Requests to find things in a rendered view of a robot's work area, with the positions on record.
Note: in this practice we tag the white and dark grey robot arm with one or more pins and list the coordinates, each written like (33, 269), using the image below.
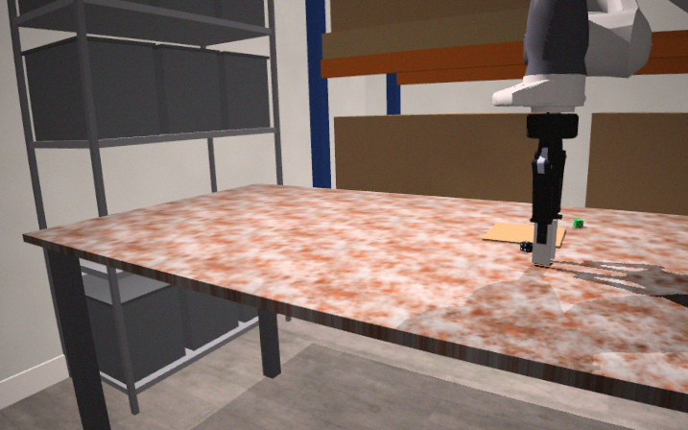
(559, 33)

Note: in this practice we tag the tan square mat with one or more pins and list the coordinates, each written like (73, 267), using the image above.
(513, 233)

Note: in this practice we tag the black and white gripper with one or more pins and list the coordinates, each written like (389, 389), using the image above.
(548, 178)

